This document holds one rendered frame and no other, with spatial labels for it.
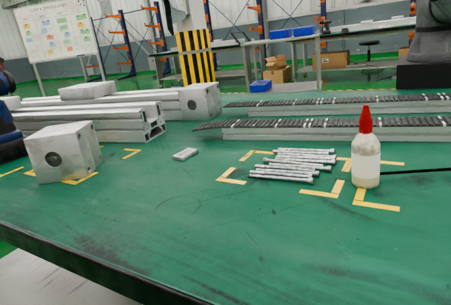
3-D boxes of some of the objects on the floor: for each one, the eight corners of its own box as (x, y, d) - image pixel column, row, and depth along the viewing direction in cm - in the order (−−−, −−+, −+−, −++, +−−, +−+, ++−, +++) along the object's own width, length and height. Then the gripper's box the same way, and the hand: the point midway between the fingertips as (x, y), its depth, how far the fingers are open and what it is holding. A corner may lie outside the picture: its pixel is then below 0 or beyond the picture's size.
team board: (37, 113, 617) (3, 8, 557) (54, 107, 663) (24, 9, 603) (105, 107, 585) (76, -6, 525) (119, 101, 632) (93, -4, 571)
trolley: (325, 99, 417) (322, 19, 386) (323, 111, 368) (320, 20, 337) (249, 104, 452) (241, 31, 421) (239, 114, 403) (229, 32, 372)
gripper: (188, -78, 74) (207, 3, 73) (178, -29, 93) (193, 36, 92) (152, -77, 71) (171, 7, 71) (149, -27, 90) (164, 39, 90)
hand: (173, 25), depth 81 cm, fingers open, 14 cm apart
